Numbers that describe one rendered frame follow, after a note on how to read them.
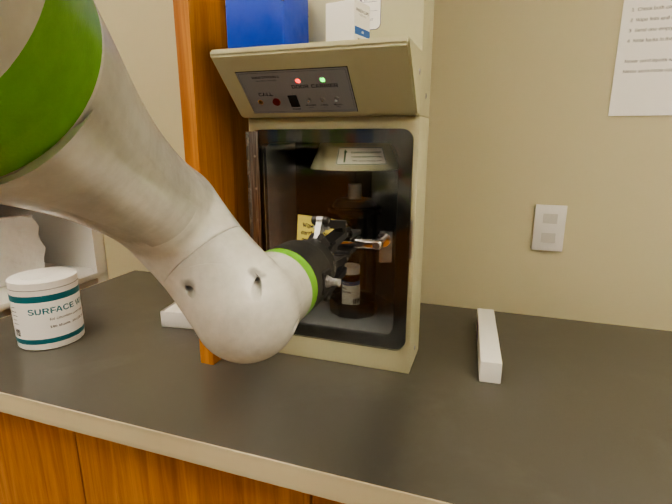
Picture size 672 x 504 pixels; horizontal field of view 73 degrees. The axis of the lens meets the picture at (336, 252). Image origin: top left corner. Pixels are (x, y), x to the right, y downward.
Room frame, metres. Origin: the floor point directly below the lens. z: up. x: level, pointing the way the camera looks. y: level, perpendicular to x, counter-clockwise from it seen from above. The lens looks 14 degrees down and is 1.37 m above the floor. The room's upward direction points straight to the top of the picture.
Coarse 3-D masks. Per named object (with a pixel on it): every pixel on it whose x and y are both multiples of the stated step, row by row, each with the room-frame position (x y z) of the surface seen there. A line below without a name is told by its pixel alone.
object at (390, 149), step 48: (288, 144) 0.85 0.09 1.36; (336, 144) 0.82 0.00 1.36; (384, 144) 0.79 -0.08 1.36; (288, 192) 0.85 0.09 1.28; (336, 192) 0.82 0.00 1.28; (384, 192) 0.79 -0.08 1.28; (288, 240) 0.85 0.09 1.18; (336, 288) 0.82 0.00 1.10; (384, 288) 0.79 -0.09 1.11; (336, 336) 0.82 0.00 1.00; (384, 336) 0.79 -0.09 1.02
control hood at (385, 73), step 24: (240, 48) 0.76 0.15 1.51; (264, 48) 0.75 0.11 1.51; (288, 48) 0.73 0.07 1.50; (312, 48) 0.72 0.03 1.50; (336, 48) 0.71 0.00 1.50; (360, 48) 0.70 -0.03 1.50; (384, 48) 0.69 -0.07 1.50; (408, 48) 0.68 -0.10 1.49; (360, 72) 0.73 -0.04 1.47; (384, 72) 0.72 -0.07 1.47; (408, 72) 0.71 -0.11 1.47; (240, 96) 0.83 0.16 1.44; (360, 96) 0.76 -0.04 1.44; (384, 96) 0.75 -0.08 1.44; (408, 96) 0.74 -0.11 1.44
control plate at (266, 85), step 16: (240, 80) 0.80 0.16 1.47; (256, 80) 0.79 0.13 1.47; (272, 80) 0.78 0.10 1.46; (288, 80) 0.77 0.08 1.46; (304, 80) 0.76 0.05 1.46; (336, 80) 0.75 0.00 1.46; (256, 96) 0.82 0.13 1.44; (272, 96) 0.81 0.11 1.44; (304, 96) 0.79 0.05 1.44; (320, 96) 0.78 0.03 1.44; (336, 96) 0.77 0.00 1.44; (352, 96) 0.76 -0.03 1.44; (256, 112) 0.84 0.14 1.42; (272, 112) 0.83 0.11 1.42; (288, 112) 0.82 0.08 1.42
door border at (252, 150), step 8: (256, 136) 0.87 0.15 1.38; (256, 144) 0.87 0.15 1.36; (248, 152) 0.87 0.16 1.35; (256, 152) 0.87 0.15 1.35; (256, 160) 0.87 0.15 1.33; (256, 168) 0.87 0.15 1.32; (248, 176) 0.87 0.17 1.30; (256, 176) 0.87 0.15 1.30; (248, 184) 0.87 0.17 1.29; (256, 184) 0.87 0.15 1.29; (256, 192) 0.87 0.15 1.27; (256, 200) 0.87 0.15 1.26; (256, 208) 0.87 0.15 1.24; (256, 216) 0.87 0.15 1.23; (256, 224) 0.87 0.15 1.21; (256, 232) 0.87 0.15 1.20; (256, 240) 0.87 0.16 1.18
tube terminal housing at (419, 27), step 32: (320, 0) 0.84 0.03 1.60; (384, 0) 0.80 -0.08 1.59; (416, 0) 0.79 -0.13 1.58; (320, 32) 0.84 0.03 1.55; (384, 32) 0.80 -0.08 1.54; (416, 32) 0.79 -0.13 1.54; (256, 128) 0.88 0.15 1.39; (288, 128) 0.86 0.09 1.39; (320, 128) 0.84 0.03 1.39; (352, 128) 0.82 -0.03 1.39; (416, 128) 0.78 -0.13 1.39; (416, 160) 0.78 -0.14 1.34; (416, 192) 0.78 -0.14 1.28; (416, 224) 0.80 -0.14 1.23; (416, 256) 0.81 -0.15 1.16; (416, 288) 0.83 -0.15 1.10; (416, 320) 0.85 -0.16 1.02; (288, 352) 0.86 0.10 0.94; (320, 352) 0.84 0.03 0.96; (352, 352) 0.82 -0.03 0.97; (384, 352) 0.80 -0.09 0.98; (416, 352) 0.86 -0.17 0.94
